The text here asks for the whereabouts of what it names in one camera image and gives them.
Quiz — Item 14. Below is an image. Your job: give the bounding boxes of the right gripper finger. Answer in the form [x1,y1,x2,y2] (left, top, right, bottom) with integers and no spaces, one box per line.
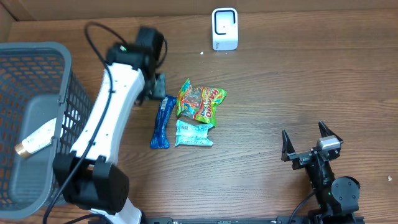
[281,130,296,162]
[318,121,343,144]

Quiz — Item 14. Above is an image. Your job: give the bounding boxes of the green Haribo gummy bag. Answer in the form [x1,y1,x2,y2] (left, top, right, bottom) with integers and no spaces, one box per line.
[176,78,228,127]

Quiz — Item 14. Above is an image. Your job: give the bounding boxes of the blue snack bar wrapper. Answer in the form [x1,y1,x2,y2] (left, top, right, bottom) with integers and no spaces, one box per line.
[150,95,177,149]

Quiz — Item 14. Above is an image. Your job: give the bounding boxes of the light teal snack packet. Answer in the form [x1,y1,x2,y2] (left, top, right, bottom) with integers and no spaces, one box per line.
[175,120,213,146]

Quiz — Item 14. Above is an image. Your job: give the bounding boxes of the white tube with gold cap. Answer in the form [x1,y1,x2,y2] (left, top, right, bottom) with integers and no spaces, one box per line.
[14,108,81,159]

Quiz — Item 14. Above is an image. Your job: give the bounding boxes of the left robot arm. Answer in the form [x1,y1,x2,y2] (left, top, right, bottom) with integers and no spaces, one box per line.
[53,22,168,223]

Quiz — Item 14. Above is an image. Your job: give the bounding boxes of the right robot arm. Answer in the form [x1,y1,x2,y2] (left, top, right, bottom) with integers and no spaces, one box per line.
[281,121,364,224]

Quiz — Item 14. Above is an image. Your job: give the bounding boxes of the white barcode scanner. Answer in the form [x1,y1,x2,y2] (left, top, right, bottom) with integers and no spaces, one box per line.
[211,7,239,51]

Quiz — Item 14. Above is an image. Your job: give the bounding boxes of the grey plastic shopping basket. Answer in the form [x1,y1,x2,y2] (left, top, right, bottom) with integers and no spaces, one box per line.
[1,42,93,220]

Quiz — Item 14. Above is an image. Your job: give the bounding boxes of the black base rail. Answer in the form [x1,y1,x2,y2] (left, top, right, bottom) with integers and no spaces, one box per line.
[142,216,365,224]

